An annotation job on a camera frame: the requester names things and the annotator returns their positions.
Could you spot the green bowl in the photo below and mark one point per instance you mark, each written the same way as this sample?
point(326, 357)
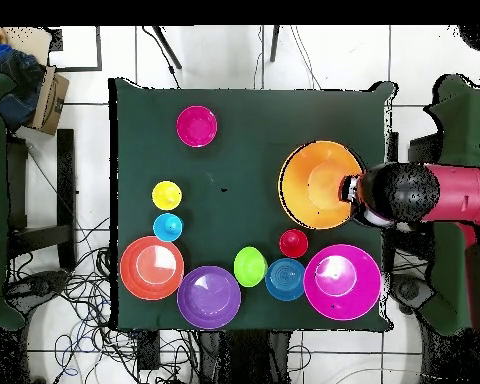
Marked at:
point(250, 266)

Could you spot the large orange bowl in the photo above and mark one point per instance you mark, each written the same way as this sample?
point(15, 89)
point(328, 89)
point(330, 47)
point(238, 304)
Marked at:
point(308, 188)

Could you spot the small crimson bowl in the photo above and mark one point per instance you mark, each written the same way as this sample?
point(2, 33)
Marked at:
point(196, 126)

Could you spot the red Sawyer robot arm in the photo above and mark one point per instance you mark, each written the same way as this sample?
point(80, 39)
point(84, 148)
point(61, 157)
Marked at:
point(460, 192)

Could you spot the dark green tablecloth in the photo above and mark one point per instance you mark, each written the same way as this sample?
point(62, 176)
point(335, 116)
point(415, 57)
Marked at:
point(244, 160)

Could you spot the red cup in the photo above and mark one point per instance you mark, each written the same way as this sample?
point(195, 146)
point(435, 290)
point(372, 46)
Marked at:
point(293, 243)

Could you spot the blue cup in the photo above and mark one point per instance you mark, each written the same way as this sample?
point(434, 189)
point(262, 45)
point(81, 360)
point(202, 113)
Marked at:
point(168, 227)

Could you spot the yellow cup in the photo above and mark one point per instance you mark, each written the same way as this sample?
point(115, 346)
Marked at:
point(166, 195)

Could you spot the blue bowl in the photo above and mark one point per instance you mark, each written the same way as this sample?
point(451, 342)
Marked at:
point(284, 278)

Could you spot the purple bowl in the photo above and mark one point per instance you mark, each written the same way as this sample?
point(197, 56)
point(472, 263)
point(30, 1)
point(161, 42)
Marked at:
point(208, 300)

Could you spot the red-orange bowl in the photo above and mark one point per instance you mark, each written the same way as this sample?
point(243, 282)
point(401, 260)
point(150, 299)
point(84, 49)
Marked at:
point(152, 267)

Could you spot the large pink bowl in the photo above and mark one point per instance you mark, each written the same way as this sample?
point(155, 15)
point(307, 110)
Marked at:
point(342, 282)

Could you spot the black tripod leg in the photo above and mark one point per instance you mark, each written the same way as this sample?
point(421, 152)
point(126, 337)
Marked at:
point(166, 46)
point(274, 43)

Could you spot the brown cardboard box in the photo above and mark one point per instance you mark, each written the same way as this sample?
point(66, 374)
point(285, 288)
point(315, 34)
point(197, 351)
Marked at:
point(50, 100)

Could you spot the blue fabric bundle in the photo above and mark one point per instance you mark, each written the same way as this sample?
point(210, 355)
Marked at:
point(16, 80)

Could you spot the black stool frame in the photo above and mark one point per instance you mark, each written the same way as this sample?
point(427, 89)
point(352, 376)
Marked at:
point(66, 192)

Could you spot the black pedestal foot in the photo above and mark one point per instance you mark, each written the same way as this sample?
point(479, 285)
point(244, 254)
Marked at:
point(40, 284)
point(408, 290)

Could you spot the white panel black frame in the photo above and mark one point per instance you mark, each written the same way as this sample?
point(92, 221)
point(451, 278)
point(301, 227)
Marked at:
point(74, 48)

